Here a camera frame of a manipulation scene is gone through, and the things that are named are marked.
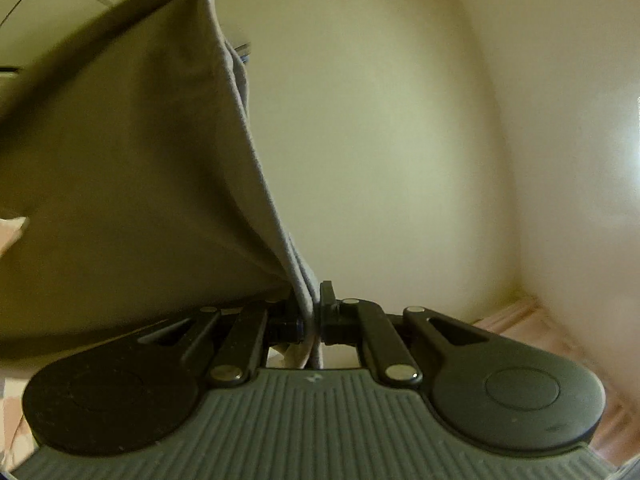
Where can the grey garment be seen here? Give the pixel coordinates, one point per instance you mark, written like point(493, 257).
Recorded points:
point(150, 160)

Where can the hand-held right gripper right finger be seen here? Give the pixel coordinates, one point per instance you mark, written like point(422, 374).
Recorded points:
point(332, 317)

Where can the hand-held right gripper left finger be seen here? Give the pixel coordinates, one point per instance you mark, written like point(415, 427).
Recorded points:
point(250, 332)

